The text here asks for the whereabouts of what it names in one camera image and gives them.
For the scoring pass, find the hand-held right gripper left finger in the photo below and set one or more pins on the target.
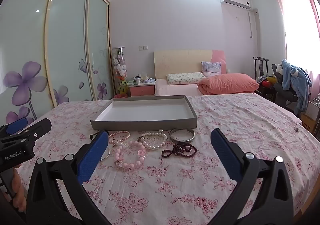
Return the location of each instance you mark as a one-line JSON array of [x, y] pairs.
[[93, 155]]

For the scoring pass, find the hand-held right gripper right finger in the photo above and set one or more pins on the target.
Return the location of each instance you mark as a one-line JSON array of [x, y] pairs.
[[225, 152]]

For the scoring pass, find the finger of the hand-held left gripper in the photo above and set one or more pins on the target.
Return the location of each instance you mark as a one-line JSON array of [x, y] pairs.
[[17, 125], [37, 130]]

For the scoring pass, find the thin silver bangle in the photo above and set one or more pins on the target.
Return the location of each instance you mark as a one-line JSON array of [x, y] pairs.
[[108, 155]]

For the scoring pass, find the grey cardboard tray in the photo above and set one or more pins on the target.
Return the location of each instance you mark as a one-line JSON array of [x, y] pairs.
[[145, 112]]

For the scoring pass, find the person's left hand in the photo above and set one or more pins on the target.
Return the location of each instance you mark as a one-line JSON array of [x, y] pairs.
[[18, 185]]

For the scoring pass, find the pink floral bedsheet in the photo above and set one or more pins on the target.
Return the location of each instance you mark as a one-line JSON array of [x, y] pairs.
[[175, 190]]

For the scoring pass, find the coral duvet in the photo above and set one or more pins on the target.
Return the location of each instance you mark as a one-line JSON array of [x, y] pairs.
[[227, 84]]

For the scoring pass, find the pink and white nightstand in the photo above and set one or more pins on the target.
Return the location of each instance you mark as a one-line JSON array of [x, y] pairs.
[[141, 89]]

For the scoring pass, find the pink bed mattress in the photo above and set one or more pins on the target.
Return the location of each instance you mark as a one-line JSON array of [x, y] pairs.
[[175, 89]]

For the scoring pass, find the colourful plush toys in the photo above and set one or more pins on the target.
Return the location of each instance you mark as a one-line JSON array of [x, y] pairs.
[[267, 82]]

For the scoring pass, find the grey office chair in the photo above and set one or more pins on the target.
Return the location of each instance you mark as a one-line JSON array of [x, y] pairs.
[[281, 90]]

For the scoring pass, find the white patterned pillow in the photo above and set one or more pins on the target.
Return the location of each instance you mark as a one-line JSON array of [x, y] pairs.
[[185, 78]]

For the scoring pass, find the lavender pillow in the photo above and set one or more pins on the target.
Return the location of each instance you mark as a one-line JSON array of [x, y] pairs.
[[211, 67]]

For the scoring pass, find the clear plush toy tube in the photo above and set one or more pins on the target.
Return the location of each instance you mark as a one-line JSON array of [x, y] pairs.
[[120, 67]]

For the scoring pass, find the dark wooden chair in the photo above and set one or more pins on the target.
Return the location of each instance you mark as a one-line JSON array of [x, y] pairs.
[[260, 67]]

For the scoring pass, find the floral glass sliding wardrobe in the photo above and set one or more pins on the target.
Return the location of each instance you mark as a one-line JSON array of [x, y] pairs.
[[70, 40]]

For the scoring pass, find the beige and pink headboard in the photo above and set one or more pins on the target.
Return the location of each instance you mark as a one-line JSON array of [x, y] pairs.
[[180, 62]]

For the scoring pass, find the blue garment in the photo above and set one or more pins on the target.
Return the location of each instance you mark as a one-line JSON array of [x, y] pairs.
[[297, 77]]

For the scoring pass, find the white air conditioner pipe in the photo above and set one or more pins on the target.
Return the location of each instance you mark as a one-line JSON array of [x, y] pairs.
[[250, 25]]

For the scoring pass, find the white wall switch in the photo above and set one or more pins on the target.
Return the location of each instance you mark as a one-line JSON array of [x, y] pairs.
[[143, 47]]

